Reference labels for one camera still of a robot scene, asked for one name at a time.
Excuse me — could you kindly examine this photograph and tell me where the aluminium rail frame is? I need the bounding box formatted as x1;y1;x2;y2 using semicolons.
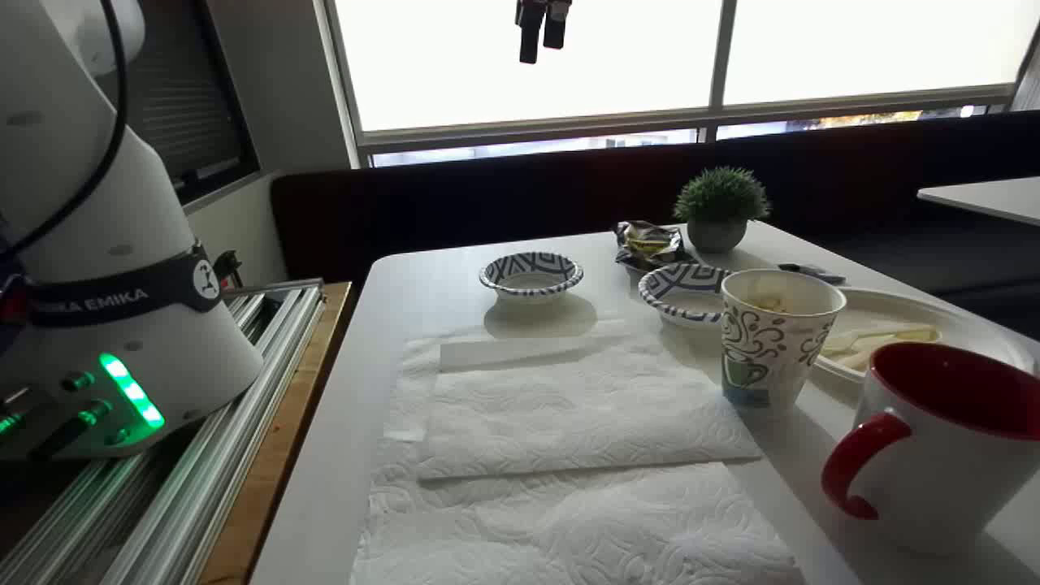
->
0;281;329;585

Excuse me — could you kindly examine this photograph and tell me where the black sofa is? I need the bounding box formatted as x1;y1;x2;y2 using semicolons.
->
266;107;1040;341

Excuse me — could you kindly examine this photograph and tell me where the black snack bag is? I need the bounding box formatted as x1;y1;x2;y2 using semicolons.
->
611;218;688;270

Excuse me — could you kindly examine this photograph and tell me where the small dark pen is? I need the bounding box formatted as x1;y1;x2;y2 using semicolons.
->
773;260;849;288

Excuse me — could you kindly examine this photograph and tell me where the folded white napkin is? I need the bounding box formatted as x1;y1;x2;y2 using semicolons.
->
411;323;767;488

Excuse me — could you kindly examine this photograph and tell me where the small green potted plant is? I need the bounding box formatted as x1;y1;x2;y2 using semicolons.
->
671;164;773;256

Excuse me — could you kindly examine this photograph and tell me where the white folded cloth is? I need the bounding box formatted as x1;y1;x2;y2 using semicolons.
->
349;308;807;585

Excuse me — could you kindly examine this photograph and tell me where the wooden base board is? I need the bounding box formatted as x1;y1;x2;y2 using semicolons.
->
197;281;358;585

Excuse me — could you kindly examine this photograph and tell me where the white window frame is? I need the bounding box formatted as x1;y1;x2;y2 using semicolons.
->
316;0;1040;173

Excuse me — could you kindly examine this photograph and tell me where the white side table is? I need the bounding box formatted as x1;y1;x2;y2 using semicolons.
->
917;173;1040;232

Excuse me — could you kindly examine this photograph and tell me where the white mug red inside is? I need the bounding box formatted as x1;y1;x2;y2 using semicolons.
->
820;341;1040;558

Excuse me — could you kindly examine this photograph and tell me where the dark window blind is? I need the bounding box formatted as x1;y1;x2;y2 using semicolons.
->
86;0;263;207

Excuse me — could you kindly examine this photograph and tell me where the patterned paper cup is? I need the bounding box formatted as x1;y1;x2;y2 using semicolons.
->
719;265;849;412

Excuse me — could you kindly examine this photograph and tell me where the white round plate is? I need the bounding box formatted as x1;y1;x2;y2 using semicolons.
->
810;287;1040;390

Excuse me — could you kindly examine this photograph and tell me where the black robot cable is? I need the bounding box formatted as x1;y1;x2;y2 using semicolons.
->
0;0;134;260

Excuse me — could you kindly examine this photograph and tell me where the blue patterned paper bowl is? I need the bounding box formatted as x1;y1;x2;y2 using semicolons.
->
479;247;589;302
633;260;735;327

